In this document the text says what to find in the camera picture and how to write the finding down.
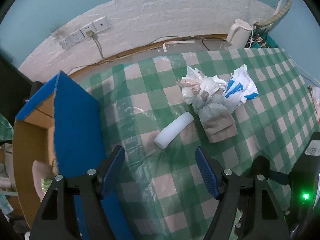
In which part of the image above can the blue cardboard box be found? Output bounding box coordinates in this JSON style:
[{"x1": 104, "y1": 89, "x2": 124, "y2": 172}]
[{"x1": 12, "y1": 72, "x2": 133, "y2": 239}]

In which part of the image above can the white blue plastic bag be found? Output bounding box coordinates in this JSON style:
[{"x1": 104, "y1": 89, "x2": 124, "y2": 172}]
[{"x1": 222, "y1": 64, "x2": 259, "y2": 114}]

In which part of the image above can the braided rope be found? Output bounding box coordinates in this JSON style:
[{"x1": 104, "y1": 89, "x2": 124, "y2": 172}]
[{"x1": 254, "y1": 0, "x2": 295, "y2": 28}]

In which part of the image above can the grey power cable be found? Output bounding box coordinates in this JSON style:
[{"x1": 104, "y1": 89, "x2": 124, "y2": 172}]
[{"x1": 86, "y1": 31, "x2": 118, "y2": 63}]

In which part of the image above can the grey beige sock bundle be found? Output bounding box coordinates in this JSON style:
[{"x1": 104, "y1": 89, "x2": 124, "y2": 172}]
[{"x1": 192, "y1": 89, "x2": 238, "y2": 144}]

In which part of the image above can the wall socket strip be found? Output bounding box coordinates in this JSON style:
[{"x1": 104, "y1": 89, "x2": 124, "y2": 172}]
[{"x1": 59, "y1": 17, "x2": 111, "y2": 50}]

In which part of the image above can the white foam cylinder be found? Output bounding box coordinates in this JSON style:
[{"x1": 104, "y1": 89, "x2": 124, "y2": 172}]
[{"x1": 154, "y1": 112, "x2": 194, "y2": 149}]

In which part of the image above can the green checkered tablecloth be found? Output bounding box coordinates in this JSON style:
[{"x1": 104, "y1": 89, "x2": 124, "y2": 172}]
[{"x1": 80, "y1": 48, "x2": 319, "y2": 239}]

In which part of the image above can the white electric kettle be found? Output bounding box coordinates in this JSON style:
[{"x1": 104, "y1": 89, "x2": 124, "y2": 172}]
[{"x1": 225, "y1": 19, "x2": 253, "y2": 50}]

